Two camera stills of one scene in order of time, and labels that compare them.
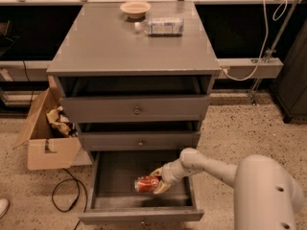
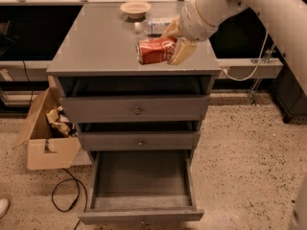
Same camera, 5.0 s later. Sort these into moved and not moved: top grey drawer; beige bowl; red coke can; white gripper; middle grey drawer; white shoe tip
Moved: red coke can; white gripper
Not moved: top grey drawer; middle grey drawer; white shoe tip; beige bowl
